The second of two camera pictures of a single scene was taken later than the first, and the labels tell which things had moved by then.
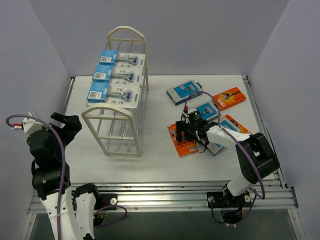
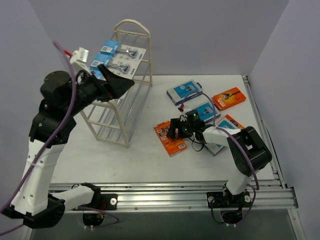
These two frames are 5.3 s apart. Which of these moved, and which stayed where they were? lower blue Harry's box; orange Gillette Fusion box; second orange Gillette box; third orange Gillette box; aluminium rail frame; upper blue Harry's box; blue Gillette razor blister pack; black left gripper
Moved: blue Gillette razor blister pack; black left gripper; orange Gillette Fusion box
Stayed: third orange Gillette box; second orange Gillette box; aluminium rail frame; lower blue Harry's box; upper blue Harry's box
